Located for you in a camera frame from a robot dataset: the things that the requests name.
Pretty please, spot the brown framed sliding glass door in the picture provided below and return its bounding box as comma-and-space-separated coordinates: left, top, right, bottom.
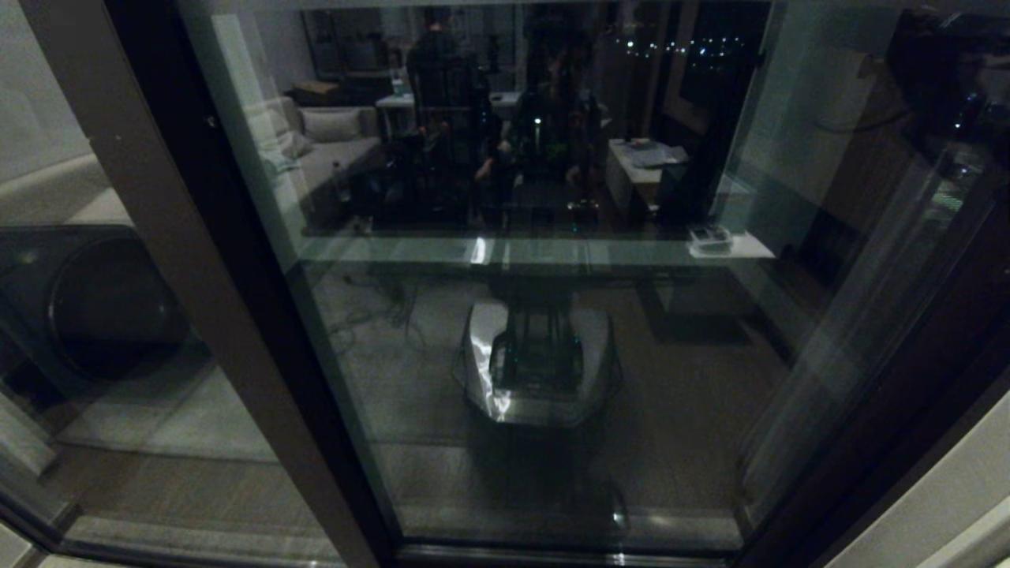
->
118, 0, 1010, 568

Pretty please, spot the long stone balcony sill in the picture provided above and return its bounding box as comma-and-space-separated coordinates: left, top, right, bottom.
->
304, 226, 725, 242

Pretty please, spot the brown framed fixed glass door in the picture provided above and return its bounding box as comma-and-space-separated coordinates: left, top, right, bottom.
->
0, 0, 381, 568

